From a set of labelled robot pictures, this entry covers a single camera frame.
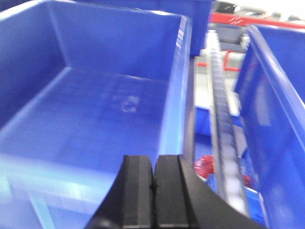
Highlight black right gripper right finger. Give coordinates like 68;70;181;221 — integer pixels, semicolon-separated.
154;155;263;229

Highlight large blue bin centre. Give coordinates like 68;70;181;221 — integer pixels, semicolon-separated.
0;0;192;229

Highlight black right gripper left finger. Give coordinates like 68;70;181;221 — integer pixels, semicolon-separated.
85;155;153;229

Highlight roller conveyor track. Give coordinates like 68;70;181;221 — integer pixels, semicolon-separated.
206;30;250;217

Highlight blue bin right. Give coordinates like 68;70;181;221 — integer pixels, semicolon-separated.
235;25;305;229

